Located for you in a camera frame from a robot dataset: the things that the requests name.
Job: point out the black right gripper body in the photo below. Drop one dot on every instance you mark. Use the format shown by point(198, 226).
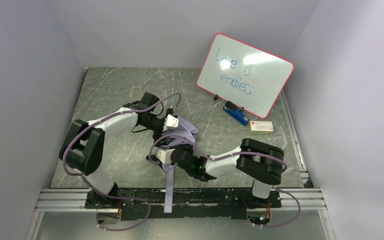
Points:
point(171, 145)

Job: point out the lilac and black folding umbrella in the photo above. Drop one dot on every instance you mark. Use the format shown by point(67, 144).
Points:
point(185, 135)

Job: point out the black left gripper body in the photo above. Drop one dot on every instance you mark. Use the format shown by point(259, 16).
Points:
point(167, 133)

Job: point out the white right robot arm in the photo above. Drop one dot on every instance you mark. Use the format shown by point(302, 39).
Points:
point(261, 161)

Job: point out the blue whiteboard eraser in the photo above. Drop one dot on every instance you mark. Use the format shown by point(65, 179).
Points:
point(236, 113)

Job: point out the white paper box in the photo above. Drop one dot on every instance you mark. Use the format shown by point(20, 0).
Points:
point(261, 126)

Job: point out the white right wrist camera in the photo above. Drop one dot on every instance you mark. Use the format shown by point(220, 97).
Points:
point(164, 155)

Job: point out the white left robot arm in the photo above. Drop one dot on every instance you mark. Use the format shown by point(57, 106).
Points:
point(81, 152)

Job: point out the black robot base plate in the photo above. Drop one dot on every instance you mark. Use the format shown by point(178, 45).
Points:
point(187, 203)

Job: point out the red framed whiteboard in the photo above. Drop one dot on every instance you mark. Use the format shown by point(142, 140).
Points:
point(247, 76)

